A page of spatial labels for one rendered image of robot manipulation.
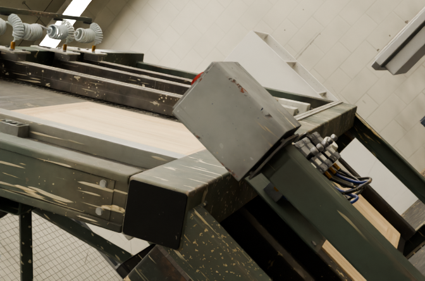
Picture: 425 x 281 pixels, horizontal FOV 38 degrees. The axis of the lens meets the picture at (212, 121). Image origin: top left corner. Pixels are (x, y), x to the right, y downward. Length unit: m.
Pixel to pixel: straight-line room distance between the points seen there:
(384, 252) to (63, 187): 0.58
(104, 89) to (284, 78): 3.44
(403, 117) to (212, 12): 2.43
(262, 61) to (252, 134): 4.56
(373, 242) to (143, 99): 1.28
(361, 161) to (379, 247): 4.43
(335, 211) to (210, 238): 0.22
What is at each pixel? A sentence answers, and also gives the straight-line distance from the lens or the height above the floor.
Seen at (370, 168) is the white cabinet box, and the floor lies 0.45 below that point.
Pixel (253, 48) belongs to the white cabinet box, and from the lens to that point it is 5.58.
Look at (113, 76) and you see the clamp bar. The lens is 2.59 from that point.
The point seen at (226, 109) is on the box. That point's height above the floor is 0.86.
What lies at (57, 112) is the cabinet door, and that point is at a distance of 1.79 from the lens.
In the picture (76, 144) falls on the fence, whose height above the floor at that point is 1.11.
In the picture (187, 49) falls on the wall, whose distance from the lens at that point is 7.30.
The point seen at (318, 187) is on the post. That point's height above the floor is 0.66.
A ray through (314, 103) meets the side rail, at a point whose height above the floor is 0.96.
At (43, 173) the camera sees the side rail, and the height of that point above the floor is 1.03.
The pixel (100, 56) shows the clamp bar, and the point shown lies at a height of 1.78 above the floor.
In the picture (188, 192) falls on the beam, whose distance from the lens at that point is 1.06.
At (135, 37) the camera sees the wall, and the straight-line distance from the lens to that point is 7.59.
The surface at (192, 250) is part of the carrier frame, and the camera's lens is 1.08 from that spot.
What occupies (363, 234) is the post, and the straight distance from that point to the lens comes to 1.03.
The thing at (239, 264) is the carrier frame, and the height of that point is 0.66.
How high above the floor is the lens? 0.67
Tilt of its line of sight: 11 degrees up
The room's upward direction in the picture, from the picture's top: 44 degrees counter-clockwise
